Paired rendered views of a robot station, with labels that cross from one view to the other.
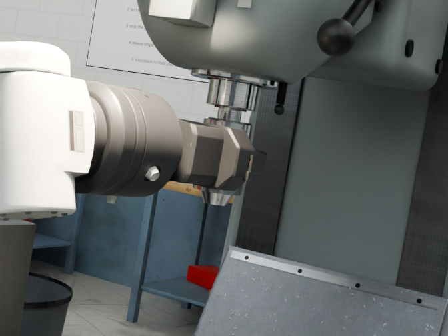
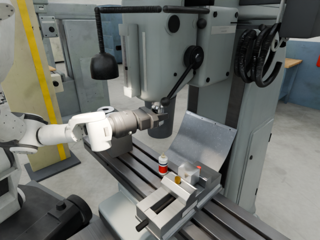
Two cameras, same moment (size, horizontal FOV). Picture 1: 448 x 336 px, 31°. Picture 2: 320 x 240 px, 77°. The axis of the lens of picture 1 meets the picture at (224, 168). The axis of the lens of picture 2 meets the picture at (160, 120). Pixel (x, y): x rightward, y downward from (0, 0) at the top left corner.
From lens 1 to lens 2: 40 cm
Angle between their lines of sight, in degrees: 30
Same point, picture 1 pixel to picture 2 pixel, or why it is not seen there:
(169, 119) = (132, 119)
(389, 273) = (223, 121)
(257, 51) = (152, 99)
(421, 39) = (215, 73)
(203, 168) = (145, 126)
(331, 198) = (208, 100)
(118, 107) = (116, 123)
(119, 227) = not seen: hidden behind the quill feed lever
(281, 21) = (155, 93)
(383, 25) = (198, 75)
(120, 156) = (118, 133)
